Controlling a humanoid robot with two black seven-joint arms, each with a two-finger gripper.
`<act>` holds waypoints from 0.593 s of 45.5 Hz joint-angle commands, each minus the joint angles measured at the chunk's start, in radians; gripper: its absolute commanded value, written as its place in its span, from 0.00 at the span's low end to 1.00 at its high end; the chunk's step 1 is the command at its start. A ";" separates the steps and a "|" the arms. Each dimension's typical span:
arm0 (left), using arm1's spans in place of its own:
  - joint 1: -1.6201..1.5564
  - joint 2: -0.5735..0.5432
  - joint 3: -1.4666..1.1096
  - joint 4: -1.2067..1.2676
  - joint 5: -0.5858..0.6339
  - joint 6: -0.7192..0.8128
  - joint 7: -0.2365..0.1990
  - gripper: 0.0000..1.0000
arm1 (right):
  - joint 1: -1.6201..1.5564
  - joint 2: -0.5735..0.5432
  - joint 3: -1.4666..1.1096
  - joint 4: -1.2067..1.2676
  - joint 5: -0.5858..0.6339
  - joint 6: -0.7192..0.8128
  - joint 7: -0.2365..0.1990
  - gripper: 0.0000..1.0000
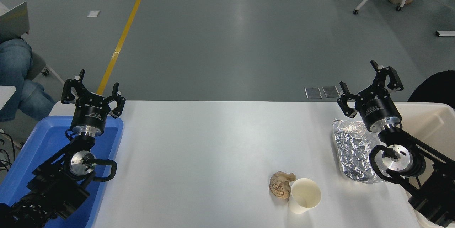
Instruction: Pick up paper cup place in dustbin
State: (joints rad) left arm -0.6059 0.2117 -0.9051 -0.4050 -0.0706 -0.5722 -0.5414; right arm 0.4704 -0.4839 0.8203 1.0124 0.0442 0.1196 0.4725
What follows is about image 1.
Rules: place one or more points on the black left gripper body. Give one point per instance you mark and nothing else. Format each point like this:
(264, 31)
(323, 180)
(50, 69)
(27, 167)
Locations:
(90, 112)

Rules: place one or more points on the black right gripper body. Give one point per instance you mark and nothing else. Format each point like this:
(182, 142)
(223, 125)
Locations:
(378, 107)

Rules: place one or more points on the white paper cup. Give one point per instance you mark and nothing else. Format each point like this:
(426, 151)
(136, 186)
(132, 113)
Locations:
(305, 194)

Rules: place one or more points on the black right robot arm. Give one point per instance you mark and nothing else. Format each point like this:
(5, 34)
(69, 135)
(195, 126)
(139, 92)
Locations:
(426, 185)

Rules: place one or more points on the silver floor plate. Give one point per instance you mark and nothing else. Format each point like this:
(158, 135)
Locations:
(313, 92)
(331, 91)

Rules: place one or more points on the grey wheeled chair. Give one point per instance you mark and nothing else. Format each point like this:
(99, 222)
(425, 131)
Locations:
(37, 66)

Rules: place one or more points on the blue plastic tray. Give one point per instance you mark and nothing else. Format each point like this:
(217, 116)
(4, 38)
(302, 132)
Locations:
(49, 139)

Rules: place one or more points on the large pale plastic bin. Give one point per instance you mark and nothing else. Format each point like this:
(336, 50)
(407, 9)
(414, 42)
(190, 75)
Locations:
(426, 121)

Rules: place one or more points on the white side table corner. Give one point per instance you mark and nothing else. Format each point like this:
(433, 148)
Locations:
(6, 96)

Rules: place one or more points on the white floor bar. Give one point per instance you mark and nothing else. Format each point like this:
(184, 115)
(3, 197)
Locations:
(445, 33)

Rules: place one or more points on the white paper scrap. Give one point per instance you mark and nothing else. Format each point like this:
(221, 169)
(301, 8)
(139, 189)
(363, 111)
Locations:
(93, 13)

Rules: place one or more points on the grey laptop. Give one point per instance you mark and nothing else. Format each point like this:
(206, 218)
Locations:
(16, 20)

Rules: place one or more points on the crumpled tan paper ball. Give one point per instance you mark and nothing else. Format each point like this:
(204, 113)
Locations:
(280, 185)

